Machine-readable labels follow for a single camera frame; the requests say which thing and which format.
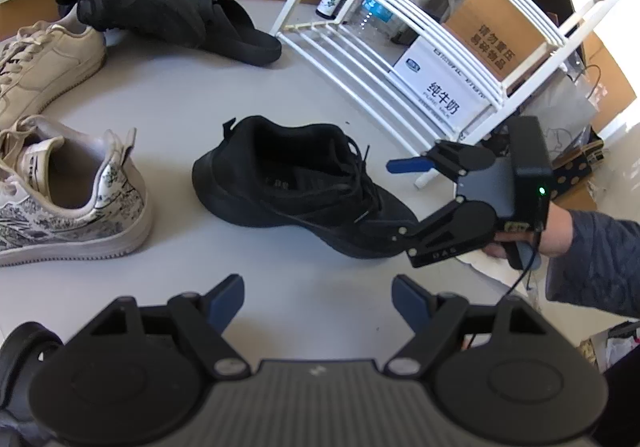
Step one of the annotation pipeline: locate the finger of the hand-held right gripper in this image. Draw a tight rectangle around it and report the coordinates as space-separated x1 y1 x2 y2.
356 197 502 271
386 139 497 182

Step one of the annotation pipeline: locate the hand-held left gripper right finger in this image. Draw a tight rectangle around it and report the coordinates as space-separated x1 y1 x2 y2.
381 274 563 378

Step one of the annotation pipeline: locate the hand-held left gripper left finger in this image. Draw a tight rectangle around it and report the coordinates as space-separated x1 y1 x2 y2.
75 274 251 378

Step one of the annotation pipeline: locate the white printed sneaker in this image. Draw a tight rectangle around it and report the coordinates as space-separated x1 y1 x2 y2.
0 114 153 268

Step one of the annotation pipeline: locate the white shoe rack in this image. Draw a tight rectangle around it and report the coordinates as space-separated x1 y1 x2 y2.
270 0 623 190

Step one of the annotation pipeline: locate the black textured clog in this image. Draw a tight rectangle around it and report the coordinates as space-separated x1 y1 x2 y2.
187 0 283 66

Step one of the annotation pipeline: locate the white leather sneaker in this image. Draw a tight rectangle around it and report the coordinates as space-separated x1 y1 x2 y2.
0 2 108 128

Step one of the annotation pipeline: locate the person's right forearm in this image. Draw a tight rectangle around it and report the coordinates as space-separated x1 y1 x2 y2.
545 211 640 319

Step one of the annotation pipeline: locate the person's right hand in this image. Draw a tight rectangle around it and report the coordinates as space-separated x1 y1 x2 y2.
481 208 573 263

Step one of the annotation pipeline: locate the dotted black box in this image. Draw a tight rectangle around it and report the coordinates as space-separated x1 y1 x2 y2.
552 139 608 200

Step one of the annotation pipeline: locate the grey bag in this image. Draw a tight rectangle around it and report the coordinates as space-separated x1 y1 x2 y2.
522 74 598 158

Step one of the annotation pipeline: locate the white printed carton box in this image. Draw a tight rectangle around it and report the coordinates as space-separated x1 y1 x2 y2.
392 34 488 128

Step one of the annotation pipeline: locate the brown cardboard box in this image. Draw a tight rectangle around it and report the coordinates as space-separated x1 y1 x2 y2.
442 0 561 82
582 29 640 138

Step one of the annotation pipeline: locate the clear plastic water bottle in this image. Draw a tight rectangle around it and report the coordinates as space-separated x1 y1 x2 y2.
350 0 401 45

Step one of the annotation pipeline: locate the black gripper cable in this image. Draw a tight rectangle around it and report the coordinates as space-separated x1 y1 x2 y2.
497 229 543 305

